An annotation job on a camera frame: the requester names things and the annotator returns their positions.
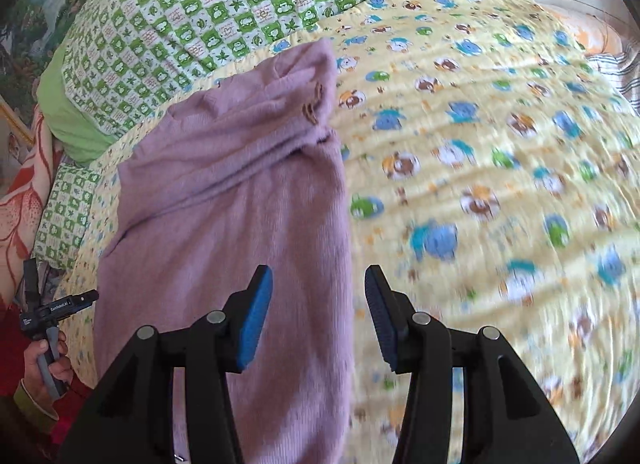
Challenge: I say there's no purple knit sweater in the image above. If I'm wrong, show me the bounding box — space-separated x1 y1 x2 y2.
93 39 354 463

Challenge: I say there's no green checkered folded quilt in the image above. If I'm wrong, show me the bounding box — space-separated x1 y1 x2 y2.
34 0 524 167

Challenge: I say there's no person's left hand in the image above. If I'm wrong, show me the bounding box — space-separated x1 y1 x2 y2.
22 330 75 408

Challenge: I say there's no landscape painting on wall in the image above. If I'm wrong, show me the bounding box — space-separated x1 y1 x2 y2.
1 0 87 129

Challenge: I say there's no red floral blanket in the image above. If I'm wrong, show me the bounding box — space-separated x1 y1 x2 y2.
0 105 63 315

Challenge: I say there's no striped bed sheet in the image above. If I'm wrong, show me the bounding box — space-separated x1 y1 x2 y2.
588 39 640 114

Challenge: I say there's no yellow cartoon bear quilt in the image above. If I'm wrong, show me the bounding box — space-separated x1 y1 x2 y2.
64 0 639 461

